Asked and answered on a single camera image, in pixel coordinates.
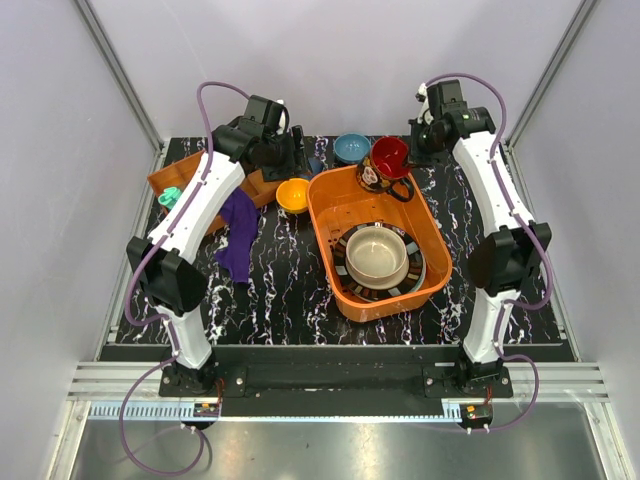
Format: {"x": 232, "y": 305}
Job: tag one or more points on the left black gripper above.
{"x": 296, "y": 159}

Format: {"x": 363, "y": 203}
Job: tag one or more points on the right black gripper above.
{"x": 416, "y": 157}

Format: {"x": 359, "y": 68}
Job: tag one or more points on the yellow orange small bowl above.
{"x": 291, "y": 195}

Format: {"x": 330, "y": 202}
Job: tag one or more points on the black skull mug red inside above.
{"x": 385, "y": 169}

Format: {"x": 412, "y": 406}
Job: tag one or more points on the beige grey ceramic bowl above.
{"x": 376, "y": 257}

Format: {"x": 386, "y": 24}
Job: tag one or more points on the black striped cream plate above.
{"x": 410, "y": 283}

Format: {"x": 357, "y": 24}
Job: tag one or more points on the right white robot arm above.
{"x": 514, "y": 245}

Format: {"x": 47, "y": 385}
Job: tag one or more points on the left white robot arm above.
{"x": 162, "y": 263}

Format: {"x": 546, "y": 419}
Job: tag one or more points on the orange plastic dish bin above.
{"x": 337, "y": 204}

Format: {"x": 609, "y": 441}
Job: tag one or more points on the dark blue small cup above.
{"x": 316, "y": 166}

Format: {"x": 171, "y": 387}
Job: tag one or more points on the orange compartment organizer tray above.
{"x": 180, "y": 174}

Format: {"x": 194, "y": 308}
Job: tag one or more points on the teal blue ceramic bowl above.
{"x": 351, "y": 148}

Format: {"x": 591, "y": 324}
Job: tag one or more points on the purple cloth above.
{"x": 242, "y": 218}

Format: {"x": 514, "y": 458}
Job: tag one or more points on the mint green sock bundle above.
{"x": 169, "y": 197}

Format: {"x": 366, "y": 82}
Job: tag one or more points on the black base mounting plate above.
{"x": 284, "y": 383}

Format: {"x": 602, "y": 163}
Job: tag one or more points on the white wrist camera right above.
{"x": 424, "y": 117}

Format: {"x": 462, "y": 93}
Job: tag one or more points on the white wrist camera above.
{"x": 424, "y": 117}
{"x": 284, "y": 120}

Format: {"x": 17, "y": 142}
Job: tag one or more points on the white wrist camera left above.
{"x": 284, "y": 120}

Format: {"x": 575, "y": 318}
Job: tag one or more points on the aluminium frame rail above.
{"x": 104, "y": 46}

